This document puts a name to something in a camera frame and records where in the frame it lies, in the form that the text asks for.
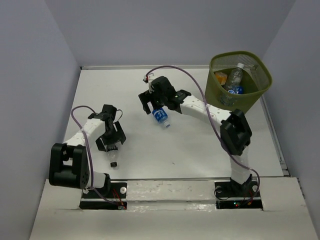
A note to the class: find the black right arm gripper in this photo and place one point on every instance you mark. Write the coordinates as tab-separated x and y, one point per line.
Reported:
146	97

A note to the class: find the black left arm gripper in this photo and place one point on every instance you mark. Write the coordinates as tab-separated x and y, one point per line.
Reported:
118	136

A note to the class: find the clear bottle black cap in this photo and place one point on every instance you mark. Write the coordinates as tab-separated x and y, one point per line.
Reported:
112	156

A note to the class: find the yellow label drink bottle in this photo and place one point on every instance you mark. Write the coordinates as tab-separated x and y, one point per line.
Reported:
221	77

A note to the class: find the clear crushed bottle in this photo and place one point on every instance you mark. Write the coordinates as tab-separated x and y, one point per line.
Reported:
234	78

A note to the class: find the blue label bottle white cap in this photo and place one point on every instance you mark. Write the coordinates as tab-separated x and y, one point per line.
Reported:
239	90

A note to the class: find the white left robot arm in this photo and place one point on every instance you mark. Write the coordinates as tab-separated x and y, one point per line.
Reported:
71	162

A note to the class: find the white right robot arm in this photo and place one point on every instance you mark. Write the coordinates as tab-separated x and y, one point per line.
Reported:
231	127

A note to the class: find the green plastic waste bin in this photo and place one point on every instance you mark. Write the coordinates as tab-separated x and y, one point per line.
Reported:
256	80

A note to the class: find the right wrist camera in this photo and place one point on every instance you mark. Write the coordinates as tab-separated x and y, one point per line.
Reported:
148	79

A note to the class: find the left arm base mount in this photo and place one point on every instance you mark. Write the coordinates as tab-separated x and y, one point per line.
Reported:
112	196

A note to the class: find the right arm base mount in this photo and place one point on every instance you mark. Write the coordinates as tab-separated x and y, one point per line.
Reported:
231	195

